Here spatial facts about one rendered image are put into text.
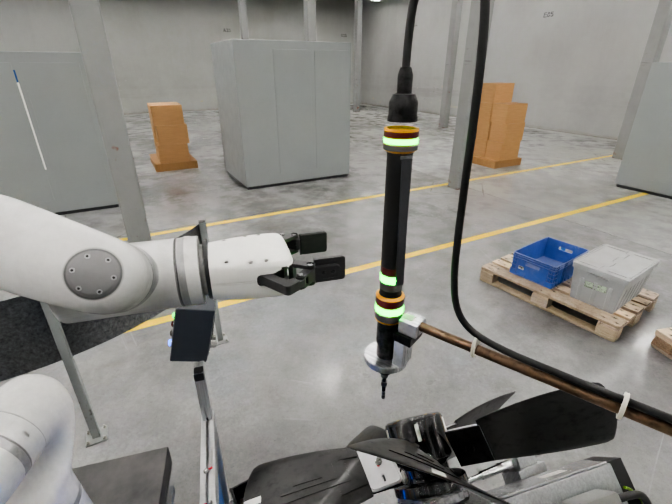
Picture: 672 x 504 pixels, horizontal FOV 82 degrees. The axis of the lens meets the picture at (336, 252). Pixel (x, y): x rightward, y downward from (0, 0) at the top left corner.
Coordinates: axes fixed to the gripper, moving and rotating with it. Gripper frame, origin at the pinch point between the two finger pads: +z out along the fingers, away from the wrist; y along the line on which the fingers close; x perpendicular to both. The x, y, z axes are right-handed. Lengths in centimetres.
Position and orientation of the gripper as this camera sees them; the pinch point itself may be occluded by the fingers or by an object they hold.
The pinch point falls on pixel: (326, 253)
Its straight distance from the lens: 52.4
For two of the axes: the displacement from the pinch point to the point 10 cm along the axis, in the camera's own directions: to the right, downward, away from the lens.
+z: 9.6, -1.2, 2.6
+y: 2.9, 4.0, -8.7
